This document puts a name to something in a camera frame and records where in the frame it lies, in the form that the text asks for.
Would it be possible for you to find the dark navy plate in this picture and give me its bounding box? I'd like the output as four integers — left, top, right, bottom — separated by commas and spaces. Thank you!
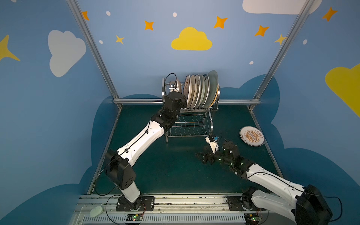
172, 79, 182, 94

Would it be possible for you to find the cream floral plate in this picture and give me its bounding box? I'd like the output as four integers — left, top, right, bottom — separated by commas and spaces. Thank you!
188, 75, 196, 108

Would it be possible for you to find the white plate grey emblem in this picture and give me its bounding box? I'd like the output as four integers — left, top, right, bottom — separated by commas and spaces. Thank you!
193, 75, 202, 108

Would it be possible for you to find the light green flower plate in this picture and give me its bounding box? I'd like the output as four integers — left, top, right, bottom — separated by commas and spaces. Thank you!
197, 75, 205, 108

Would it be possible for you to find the orange sunburst plate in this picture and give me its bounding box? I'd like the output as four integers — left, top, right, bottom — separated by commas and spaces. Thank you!
239, 126, 265, 147
183, 75, 192, 108

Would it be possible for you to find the plain pale green plate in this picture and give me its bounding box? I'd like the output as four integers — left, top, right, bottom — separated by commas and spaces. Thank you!
204, 70, 218, 108

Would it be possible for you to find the orange sunburst plate front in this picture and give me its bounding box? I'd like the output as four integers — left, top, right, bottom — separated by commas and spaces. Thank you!
183, 75, 192, 108

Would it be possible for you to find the white plate dark lettered rim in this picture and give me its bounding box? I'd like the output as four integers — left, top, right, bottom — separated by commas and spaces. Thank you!
202, 74, 210, 108

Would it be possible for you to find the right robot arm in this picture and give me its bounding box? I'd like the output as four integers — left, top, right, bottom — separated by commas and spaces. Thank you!
196, 141, 333, 225

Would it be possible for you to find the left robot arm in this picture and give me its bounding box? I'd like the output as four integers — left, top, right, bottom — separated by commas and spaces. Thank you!
104, 91, 187, 211

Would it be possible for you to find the stainless steel dish rack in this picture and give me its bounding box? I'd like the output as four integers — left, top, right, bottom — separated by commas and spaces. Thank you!
162, 78, 218, 141

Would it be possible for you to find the right controller board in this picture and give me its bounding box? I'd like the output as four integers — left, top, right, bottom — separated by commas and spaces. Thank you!
244, 214, 262, 225

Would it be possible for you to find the controller board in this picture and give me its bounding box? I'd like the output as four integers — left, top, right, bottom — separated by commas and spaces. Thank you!
126, 214, 143, 222
244, 214, 262, 225

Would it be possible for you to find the left controller board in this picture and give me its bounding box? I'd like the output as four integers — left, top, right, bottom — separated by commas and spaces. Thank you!
126, 214, 143, 222

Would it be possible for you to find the pale green round disc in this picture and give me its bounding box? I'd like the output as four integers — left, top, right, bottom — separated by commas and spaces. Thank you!
89, 206, 104, 218

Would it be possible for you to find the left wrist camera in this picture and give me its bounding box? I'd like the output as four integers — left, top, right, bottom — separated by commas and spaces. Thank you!
169, 81, 179, 92

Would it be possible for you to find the rear aluminium frame bar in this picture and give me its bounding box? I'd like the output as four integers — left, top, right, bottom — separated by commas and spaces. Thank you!
113, 98, 261, 105

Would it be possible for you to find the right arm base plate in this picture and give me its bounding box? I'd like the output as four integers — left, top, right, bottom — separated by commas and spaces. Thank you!
226, 196, 256, 211

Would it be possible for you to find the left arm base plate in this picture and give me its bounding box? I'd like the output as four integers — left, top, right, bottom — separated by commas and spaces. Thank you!
116, 196, 155, 212

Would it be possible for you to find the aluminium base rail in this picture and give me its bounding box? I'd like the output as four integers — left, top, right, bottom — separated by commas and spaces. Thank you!
68, 193, 313, 225

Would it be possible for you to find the left aluminium frame post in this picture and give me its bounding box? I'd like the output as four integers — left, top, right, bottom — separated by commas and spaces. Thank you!
67, 0, 119, 100

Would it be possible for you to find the aluminium frame post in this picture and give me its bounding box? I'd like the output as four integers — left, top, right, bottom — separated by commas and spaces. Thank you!
67, 0, 119, 100
249, 0, 315, 112

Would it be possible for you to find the right aluminium frame post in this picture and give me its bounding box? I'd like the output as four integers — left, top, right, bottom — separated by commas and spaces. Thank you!
249, 0, 315, 112

